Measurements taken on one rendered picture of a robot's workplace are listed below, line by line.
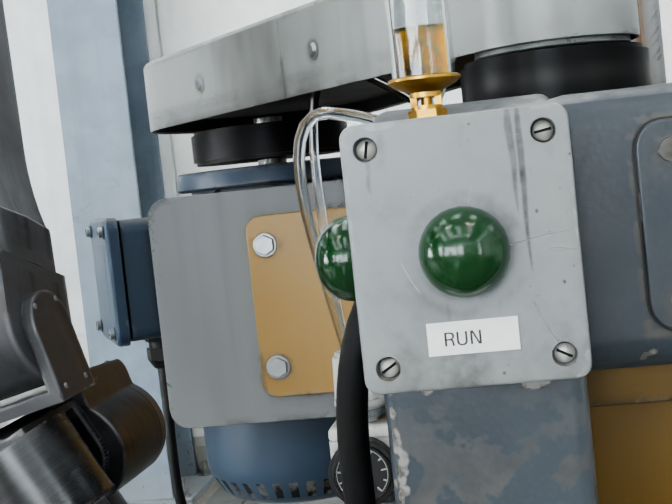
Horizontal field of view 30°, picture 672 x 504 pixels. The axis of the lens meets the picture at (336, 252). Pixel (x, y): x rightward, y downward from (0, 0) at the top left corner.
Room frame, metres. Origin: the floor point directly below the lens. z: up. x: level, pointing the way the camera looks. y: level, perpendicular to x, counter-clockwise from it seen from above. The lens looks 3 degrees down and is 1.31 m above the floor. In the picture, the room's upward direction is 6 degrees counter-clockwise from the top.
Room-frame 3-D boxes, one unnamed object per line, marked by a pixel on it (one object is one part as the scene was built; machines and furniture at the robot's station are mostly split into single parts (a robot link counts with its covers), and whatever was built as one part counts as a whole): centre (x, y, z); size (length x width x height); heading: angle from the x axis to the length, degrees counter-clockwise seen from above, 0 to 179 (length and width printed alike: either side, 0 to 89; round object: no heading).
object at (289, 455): (0.97, 0.04, 1.21); 0.15 x 0.15 x 0.25
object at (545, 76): (0.61, -0.11, 1.35); 0.09 x 0.09 x 0.03
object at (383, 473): (0.67, 0.00, 1.16); 0.04 x 0.02 x 0.04; 82
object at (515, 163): (0.43, -0.05, 1.29); 0.08 x 0.05 x 0.09; 82
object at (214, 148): (0.97, 0.04, 1.35); 0.12 x 0.12 x 0.04
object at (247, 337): (0.87, -0.01, 1.23); 0.28 x 0.07 x 0.16; 82
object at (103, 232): (0.93, 0.14, 1.25); 0.10 x 0.08 x 0.12; 17
